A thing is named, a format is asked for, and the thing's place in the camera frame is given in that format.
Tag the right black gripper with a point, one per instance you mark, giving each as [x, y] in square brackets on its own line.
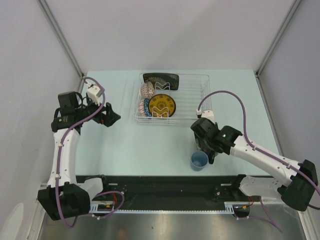
[199, 143]

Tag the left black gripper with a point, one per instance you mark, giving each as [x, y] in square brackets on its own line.
[109, 118]

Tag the blue patterned bowl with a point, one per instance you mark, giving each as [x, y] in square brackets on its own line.
[143, 108]

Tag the red-white patterned bowl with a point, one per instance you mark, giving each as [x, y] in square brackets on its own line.
[147, 90]

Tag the yellow round plate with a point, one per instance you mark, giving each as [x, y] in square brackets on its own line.
[162, 106]

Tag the clear wire dish rack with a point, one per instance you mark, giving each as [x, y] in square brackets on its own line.
[191, 91]

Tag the black floral square plate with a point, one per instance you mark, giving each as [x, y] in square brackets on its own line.
[162, 80]

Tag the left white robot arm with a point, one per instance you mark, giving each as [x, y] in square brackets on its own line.
[63, 196]

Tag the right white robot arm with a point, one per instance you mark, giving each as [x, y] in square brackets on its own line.
[293, 182]

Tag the red black mug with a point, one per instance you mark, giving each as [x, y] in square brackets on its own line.
[211, 156]

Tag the light blue cup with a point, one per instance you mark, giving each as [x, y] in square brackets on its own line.
[198, 160]

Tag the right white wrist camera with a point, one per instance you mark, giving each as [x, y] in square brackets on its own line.
[207, 114]

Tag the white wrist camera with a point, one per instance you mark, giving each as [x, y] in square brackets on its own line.
[207, 114]
[94, 93]

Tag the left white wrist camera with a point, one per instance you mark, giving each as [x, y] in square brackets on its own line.
[94, 93]

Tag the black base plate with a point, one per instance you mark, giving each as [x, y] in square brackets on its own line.
[173, 193]

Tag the grey cable duct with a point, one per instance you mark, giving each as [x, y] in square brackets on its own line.
[229, 209]

